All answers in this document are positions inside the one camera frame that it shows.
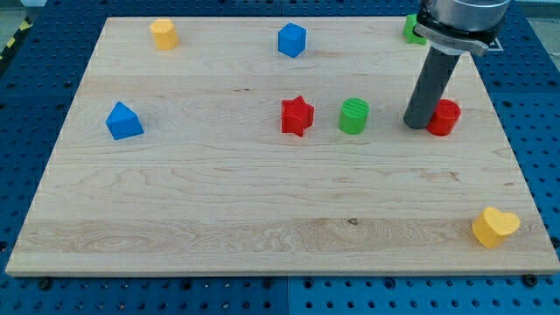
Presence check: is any blue triangle block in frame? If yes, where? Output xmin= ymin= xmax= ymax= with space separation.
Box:
xmin=106 ymin=101 xmax=144 ymax=140

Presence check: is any yellow hexagon block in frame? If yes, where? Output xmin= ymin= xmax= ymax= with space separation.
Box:
xmin=149 ymin=18 xmax=179 ymax=50

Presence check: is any blue cube block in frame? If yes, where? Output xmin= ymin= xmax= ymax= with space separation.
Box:
xmin=277 ymin=23 xmax=307 ymax=58

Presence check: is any yellow heart block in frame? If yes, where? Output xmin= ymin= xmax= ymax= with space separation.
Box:
xmin=471 ymin=206 xmax=521 ymax=248

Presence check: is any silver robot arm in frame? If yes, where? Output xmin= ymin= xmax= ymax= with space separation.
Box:
xmin=413 ymin=0 xmax=511 ymax=56

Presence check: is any green cylinder block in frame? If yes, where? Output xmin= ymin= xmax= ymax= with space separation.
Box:
xmin=339 ymin=98 xmax=370 ymax=135

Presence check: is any grey cylindrical pointer rod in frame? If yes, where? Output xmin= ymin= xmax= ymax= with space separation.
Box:
xmin=403 ymin=47 xmax=459 ymax=130

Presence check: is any green star block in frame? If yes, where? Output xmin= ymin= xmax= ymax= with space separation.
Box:
xmin=402 ymin=14 xmax=427 ymax=46

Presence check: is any red star block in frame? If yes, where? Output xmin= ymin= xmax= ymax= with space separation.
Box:
xmin=281 ymin=95 xmax=314 ymax=137

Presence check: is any red cylinder block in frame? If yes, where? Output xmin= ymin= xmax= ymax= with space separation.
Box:
xmin=426 ymin=99 xmax=462 ymax=137

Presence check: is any wooden board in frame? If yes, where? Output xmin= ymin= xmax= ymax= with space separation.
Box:
xmin=6 ymin=17 xmax=559 ymax=277

